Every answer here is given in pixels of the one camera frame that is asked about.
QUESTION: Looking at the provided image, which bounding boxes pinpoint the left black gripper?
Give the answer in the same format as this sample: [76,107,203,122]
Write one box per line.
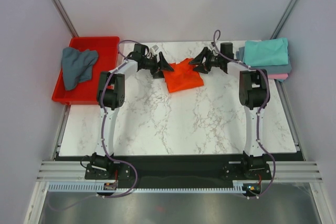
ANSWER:
[142,53,173,80]

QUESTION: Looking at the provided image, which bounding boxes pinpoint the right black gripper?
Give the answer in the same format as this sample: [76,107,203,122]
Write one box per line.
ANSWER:
[188,47,223,74]

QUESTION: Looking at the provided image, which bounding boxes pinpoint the orange t shirt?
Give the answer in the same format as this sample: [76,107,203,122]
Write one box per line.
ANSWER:
[163,58,204,93]

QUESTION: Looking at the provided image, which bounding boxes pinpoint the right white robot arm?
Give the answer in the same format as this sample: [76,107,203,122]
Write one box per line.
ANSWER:
[189,42,270,179]

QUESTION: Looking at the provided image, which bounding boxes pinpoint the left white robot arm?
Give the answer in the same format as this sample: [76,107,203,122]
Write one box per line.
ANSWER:
[85,43,174,180]

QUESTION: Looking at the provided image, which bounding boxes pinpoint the teal folded t shirt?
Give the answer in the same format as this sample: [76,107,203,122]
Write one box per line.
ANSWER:
[242,37,289,67]

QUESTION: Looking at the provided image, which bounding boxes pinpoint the pink folded t shirt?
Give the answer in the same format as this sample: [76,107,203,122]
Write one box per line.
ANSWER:
[268,73,288,82]

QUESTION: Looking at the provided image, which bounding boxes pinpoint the grey crumpled t shirt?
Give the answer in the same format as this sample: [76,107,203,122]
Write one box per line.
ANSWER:
[61,47,99,91]

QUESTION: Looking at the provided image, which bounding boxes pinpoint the grey-blue folded t shirt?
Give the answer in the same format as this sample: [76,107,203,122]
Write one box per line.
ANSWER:
[236,47,292,75]

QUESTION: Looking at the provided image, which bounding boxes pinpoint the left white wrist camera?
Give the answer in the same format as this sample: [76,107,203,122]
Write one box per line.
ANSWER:
[149,45,159,54]

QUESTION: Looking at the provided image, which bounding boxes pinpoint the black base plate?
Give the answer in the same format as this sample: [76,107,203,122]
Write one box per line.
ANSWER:
[84,154,271,196]

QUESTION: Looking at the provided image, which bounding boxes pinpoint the aluminium frame rail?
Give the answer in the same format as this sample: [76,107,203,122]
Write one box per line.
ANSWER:
[37,161,322,183]

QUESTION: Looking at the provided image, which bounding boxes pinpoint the white slotted cable duct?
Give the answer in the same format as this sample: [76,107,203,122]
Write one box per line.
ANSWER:
[47,180,246,194]

